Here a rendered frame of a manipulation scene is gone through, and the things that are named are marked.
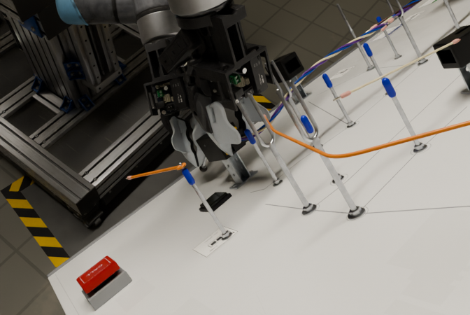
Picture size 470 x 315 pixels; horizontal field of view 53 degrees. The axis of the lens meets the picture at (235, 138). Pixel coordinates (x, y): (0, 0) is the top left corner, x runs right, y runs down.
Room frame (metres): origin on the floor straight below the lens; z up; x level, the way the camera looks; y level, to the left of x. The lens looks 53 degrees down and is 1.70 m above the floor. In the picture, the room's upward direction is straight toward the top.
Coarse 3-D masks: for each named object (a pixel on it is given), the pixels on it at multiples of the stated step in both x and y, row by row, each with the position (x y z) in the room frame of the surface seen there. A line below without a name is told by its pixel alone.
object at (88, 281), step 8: (96, 264) 0.25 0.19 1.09; (104, 264) 0.24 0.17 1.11; (112, 264) 0.23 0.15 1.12; (88, 272) 0.23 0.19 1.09; (96, 272) 0.23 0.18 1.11; (104, 272) 0.22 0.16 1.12; (112, 272) 0.22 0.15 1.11; (80, 280) 0.22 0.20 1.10; (88, 280) 0.21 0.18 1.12; (96, 280) 0.21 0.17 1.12; (104, 280) 0.21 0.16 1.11; (88, 288) 0.20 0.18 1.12; (96, 288) 0.21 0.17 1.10
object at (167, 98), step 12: (156, 48) 0.56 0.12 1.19; (156, 60) 0.56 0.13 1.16; (156, 72) 0.54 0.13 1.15; (180, 72) 0.56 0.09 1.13; (144, 84) 0.52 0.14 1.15; (156, 84) 0.52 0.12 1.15; (168, 84) 0.52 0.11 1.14; (180, 84) 0.51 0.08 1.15; (168, 96) 0.51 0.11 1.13; (180, 96) 0.50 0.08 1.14; (156, 108) 0.50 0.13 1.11; (168, 108) 0.49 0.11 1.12; (180, 108) 0.48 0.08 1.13
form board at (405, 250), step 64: (448, 0) 0.93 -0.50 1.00; (384, 64) 0.65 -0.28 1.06; (256, 128) 0.62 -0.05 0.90; (320, 128) 0.47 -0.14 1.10; (384, 128) 0.37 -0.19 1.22; (192, 192) 0.42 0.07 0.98; (256, 192) 0.33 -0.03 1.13; (320, 192) 0.27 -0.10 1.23; (384, 192) 0.23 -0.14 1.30; (448, 192) 0.20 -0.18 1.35; (128, 256) 0.28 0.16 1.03; (192, 256) 0.23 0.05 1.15; (256, 256) 0.19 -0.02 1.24; (320, 256) 0.17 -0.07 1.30; (384, 256) 0.15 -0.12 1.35; (448, 256) 0.13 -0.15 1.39
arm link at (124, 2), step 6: (120, 0) 0.70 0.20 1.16; (126, 0) 0.71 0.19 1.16; (120, 6) 0.70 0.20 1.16; (126, 6) 0.70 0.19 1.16; (132, 6) 0.70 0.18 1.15; (120, 12) 0.70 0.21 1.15; (126, 12) 0.70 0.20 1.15; (132, 12) 0.70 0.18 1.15; (120, 18) 0.69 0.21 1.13; (126, 18) 0.70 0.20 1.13; (132, 18) 0.70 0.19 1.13
